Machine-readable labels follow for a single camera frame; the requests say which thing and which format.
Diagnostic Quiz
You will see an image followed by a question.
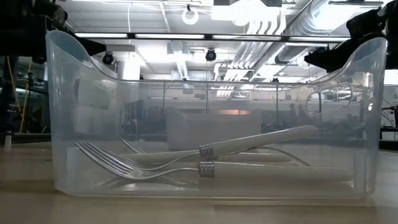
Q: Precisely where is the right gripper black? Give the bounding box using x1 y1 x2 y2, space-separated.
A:
303 1 390 73

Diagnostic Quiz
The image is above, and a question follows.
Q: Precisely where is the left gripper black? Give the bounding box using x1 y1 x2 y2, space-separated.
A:
21 0 108 57

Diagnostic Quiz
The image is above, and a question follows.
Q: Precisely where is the clear plastic bin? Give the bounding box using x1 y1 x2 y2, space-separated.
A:
45 29 389 200

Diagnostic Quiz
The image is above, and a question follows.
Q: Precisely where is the black equipment stand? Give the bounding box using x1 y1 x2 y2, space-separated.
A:
379 105 398 151

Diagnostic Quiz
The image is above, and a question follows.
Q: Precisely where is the orange plastic bin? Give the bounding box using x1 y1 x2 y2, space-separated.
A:
214 108 251 116

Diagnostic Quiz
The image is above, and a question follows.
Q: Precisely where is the white plastic bin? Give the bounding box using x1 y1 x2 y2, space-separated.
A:
164 107 264 152

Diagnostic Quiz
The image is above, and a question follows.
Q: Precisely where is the yellow power cable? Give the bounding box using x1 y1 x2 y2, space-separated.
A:
6 55 32 133

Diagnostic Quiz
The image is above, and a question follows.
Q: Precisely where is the white ceiling ring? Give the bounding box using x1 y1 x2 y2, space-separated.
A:
182 8 200 26

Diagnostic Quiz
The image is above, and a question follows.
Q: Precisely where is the overhead frame beam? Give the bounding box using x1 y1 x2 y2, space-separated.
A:
74 32 351 42

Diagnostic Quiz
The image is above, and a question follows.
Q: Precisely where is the small white post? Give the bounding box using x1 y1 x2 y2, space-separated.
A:
3 129 12 149

